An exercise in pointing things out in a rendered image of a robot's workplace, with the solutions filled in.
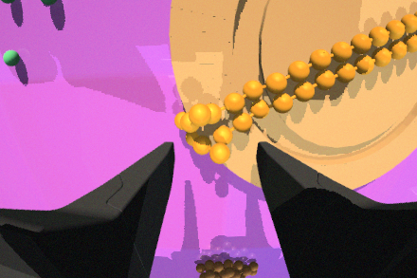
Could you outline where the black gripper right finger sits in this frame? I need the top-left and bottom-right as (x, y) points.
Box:
(257, 141), (417, 278)

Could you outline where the light orange round board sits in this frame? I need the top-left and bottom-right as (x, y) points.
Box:
(170, 0), (417, 190)

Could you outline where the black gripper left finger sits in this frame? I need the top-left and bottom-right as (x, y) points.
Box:
(0, 141), (174, 278)

